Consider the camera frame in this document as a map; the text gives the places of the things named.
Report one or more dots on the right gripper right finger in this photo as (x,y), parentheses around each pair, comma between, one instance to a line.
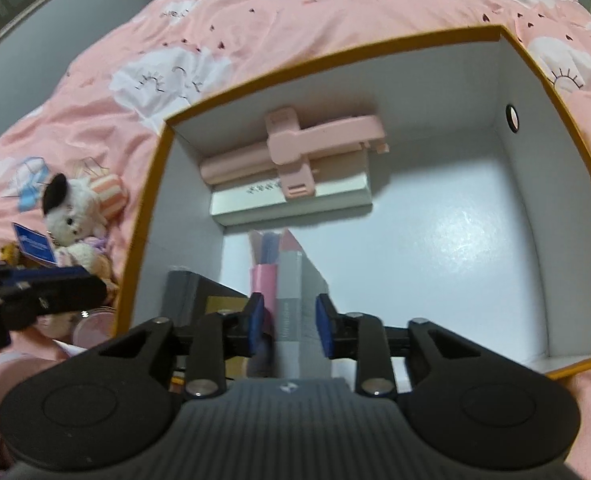
(364,339)

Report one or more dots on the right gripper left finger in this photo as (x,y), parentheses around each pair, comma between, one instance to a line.
(214,339)

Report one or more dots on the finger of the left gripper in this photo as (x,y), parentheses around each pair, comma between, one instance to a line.
(45,272)
(44,296)

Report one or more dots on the round badge stack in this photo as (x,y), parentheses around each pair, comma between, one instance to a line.
(84,329)

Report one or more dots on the grey card pack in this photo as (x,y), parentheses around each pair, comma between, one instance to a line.
(298,351)

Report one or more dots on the pink card sleeve pack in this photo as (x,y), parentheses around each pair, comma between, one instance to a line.
(266,248)

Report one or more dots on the pink phone holder stick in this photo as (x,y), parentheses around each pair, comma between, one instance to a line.
(290,149)

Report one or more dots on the gold cardboard box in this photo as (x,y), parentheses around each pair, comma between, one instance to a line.
(225,305)

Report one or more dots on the brown bear plush blue cap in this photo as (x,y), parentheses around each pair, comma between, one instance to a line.
(11,254)

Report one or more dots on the dark grey box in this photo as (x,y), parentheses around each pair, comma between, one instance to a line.
(186,295)

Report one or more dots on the pink crochet plush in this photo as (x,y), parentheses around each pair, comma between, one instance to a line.
(90,253)

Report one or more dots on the white cat plush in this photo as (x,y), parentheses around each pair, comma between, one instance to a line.
(81,210)

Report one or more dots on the orange cardboard box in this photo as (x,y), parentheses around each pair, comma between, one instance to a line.
(478,217)

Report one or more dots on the pink cloud bedspread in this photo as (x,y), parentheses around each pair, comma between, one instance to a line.
(118,410)

